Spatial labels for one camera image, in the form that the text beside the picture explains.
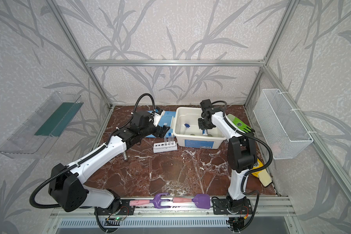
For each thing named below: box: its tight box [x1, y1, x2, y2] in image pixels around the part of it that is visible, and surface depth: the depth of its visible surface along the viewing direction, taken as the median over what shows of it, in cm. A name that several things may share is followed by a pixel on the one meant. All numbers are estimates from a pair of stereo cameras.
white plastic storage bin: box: [171, 106, 227, 150], surface depth 96 cm
